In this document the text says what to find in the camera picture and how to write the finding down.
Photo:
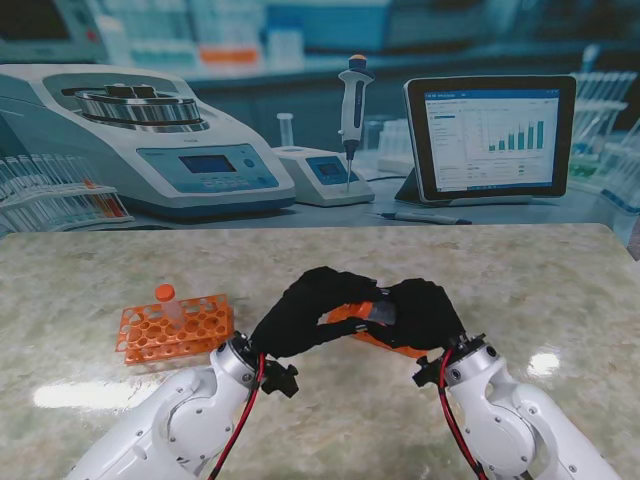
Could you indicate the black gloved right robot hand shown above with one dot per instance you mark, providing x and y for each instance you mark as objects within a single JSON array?
[{"x": 425, "y": 315}]

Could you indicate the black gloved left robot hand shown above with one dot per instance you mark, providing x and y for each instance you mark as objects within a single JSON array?
[{"x": 300, "y": 320}]

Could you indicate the clear plastic test tube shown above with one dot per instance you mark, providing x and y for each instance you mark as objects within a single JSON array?
[
  {"x": 382, "y": 312},
  {"x": 174, "y": 312}
]

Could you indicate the orange tube cap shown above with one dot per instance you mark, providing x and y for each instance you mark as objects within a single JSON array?
[
  {"x": 165, "y": 292},
  {"x": 366, "y": 309}
]

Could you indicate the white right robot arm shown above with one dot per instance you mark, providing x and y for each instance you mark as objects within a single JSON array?
[{"x": 525, "y": 420}]

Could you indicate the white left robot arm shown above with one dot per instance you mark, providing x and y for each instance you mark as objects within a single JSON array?
[{"x": 170, "y": 425}]

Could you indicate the empty orange test tube rack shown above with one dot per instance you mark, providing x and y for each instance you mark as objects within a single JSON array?
[{"x": 200, "y": 330}]

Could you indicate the printed laboratory backdrop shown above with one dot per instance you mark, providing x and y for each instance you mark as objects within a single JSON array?
[{"x": 300, "y": 100}]

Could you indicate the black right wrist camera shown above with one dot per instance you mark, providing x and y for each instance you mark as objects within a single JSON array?
[{"x": 426, "y": 375}]

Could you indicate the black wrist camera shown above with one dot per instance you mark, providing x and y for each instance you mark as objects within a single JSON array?
[
  {"x": 426, "y": 375},
  {"x": 281, "y": 379}
]

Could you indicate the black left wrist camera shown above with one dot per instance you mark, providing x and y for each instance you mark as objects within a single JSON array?
[{"x": 281, "y": 379}]

